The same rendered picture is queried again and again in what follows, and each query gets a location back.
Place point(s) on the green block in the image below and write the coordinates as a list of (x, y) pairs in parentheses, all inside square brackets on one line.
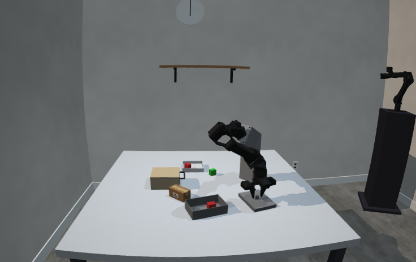
[(212, 172)]

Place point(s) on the brown cardboard box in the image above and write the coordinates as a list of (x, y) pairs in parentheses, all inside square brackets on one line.
[(178, 192)]

